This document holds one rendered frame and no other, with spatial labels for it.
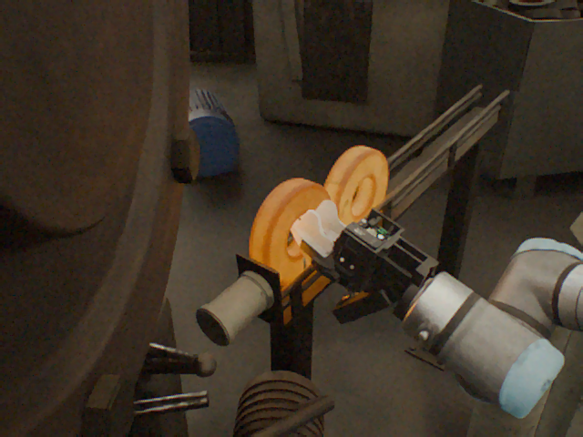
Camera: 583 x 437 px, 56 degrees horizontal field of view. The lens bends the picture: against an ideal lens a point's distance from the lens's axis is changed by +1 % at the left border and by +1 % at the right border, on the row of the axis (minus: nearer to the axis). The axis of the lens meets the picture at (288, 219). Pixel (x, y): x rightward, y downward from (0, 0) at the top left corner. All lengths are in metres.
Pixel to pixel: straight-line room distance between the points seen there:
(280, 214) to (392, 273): 0.16
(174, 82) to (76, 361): 0.13
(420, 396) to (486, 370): 0.89
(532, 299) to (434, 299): 0.18
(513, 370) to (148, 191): 0.49
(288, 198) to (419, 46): 2.17
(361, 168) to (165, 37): 0.61
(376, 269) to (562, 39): 1.73
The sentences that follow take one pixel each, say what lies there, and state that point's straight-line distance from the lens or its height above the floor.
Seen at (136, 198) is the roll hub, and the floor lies 1.03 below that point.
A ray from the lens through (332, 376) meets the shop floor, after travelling 1.55.
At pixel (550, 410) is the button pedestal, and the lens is 1.39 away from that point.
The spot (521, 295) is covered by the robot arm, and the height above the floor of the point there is 0.68.
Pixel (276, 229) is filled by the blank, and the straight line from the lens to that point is 0.71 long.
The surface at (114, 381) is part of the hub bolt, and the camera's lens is 0.18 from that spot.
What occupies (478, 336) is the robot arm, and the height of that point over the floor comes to 0.72.
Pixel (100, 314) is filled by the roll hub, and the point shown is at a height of 1.01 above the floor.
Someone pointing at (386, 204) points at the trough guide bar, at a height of 0.70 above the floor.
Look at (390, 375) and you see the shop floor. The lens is 1.57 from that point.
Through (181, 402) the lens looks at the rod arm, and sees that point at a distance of 0.35.
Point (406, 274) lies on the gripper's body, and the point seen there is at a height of 0.75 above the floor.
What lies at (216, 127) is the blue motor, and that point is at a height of 0.29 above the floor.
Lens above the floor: 1.14
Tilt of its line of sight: 31 degrees down
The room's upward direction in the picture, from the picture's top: straight up
